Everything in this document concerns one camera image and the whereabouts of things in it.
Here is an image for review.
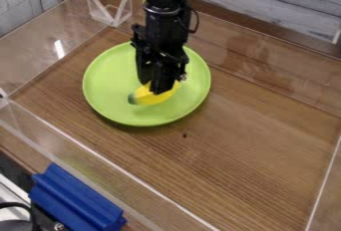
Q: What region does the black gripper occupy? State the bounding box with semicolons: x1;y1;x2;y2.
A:
133;7;193;95

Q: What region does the clear acrylic front wall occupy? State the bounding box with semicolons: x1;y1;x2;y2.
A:
0;90;218;231

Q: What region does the yellow toy banana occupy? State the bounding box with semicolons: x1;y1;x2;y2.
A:
129;82;179;106

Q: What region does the green round plate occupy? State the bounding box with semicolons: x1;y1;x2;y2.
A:
83;42;212;126

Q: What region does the black cable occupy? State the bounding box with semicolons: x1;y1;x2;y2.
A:
0;201;46;224

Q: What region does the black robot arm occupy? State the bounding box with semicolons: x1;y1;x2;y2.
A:
131;0;198;95

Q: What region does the clear acrylic triangle bracket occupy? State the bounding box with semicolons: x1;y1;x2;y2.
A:
87;0;133;28

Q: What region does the blue plastic clamp block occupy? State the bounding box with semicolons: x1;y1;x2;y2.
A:
30;163;127;231

